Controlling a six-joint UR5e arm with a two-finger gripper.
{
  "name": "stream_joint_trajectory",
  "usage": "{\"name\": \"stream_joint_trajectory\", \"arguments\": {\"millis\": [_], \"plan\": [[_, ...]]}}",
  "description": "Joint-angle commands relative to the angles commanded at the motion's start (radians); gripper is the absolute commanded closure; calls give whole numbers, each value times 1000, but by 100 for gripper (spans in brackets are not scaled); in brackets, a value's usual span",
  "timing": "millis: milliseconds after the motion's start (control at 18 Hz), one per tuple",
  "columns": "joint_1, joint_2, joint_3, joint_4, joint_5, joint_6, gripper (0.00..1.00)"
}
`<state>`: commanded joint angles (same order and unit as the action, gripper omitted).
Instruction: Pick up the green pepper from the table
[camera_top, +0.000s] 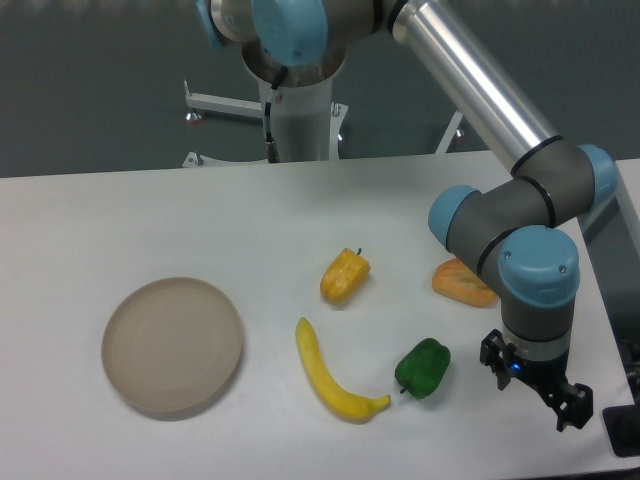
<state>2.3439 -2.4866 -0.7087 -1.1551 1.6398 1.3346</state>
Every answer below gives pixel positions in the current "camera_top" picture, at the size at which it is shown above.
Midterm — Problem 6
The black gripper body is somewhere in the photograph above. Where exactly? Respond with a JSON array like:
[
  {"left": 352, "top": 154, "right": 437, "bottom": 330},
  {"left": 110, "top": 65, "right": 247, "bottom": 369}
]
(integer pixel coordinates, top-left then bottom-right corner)
[{"left": 501, "top": 333, "right": 571, "bottom": 389}]

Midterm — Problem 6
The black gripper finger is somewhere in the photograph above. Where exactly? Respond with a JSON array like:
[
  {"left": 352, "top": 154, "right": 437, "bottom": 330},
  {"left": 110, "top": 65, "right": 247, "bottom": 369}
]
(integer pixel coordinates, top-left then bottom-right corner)
[
  {"left": 530, "top": 377, "right": 593, "bottom": 431},
  {"left": 479, "top": 329, "right": 516, "bottom": 390}
]

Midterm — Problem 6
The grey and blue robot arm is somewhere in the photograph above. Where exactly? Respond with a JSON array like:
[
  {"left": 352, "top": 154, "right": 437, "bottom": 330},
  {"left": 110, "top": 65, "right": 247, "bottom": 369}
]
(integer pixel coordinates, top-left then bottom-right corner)
[{"left": 195, "top": 1, "right": 617, "bottom": 428}]

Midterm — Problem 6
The green bell pepper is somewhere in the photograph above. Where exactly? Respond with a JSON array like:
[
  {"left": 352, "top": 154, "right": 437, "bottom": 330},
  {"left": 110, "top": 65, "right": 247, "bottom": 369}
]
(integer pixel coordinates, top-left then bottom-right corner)
[{"left": 394, "top": 338, "right": 451, "bottom": 399}]

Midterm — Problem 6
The yellow bell pepper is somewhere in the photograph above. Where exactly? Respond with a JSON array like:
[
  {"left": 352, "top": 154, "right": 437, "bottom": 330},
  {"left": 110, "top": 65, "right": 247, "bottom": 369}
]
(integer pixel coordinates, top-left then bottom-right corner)
[{"left": 320, "top": 248, "right": 371, "bottom": 305}]

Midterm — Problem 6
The black device at table edge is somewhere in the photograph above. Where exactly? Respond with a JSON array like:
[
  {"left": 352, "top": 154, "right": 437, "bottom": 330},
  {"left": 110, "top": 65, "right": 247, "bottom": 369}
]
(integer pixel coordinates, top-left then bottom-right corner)
[{"left": 601, "top": 339, "right": 640, "bottom": 457}]

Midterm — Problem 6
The orange bread slice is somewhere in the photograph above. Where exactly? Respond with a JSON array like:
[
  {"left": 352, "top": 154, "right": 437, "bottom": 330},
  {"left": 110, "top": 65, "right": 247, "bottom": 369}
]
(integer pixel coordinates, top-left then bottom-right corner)
[{"left": 431, "top": 258, "right": 498, "bottom": 308}]

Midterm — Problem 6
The yellow banana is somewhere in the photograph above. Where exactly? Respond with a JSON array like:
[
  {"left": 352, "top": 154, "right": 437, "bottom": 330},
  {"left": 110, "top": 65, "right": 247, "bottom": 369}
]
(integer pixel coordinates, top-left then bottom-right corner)
[{"left": 295, "top": 317, "right": 391, "bottom": 424}]

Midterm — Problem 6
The beige round plate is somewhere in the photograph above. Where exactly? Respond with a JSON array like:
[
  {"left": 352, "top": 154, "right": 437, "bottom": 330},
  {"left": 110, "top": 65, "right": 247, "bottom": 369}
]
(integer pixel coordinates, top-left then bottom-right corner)
[{"left": 101, "top": 277, "right": 243, "bottom": 421}]

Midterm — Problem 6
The black cable on pedestal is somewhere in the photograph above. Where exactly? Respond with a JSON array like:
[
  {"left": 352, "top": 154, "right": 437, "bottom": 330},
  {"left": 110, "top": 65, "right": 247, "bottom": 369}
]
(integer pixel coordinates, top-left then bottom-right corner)
[{"left": 262, "top": 65, "right": 290, "bottom": 164}]

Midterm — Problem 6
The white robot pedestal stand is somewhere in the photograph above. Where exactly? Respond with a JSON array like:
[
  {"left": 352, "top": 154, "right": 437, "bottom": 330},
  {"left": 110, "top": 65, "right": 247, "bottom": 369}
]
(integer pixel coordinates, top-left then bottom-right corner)
[{"left": 180, "top": 42, "right": 467, "bottom": 169}]

